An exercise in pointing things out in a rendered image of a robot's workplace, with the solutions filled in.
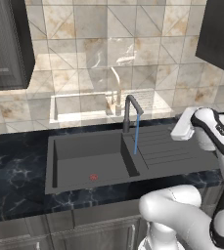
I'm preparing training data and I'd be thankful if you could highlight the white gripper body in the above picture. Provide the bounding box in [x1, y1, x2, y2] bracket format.
[169, 106, 200, 142]

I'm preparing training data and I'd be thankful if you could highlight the dark grey sink faucet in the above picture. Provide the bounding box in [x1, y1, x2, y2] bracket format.
[121, 94, 145, 134]

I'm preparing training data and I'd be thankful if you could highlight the dark grey sink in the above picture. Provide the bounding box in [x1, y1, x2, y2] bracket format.
[44, 122, 223, 196]

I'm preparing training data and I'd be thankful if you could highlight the blue water stream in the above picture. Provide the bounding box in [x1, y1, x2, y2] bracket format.
[133, 113, 141, 156]

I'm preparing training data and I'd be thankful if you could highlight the grey base cupboard door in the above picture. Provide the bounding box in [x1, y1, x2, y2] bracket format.
[0, 234, 54, 250]
[198, 183, 224, 218]
[50, 217, 144, 250]

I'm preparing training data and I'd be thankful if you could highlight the grey base cupboard panel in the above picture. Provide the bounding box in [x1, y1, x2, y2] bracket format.
[71, 198, 143, 230]
[0, 210, 75, 243]

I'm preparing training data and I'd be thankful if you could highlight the dark wall cupboard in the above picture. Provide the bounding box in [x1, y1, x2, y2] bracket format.
[0, 0, 36, 93]
[195, 0, 224, 76]

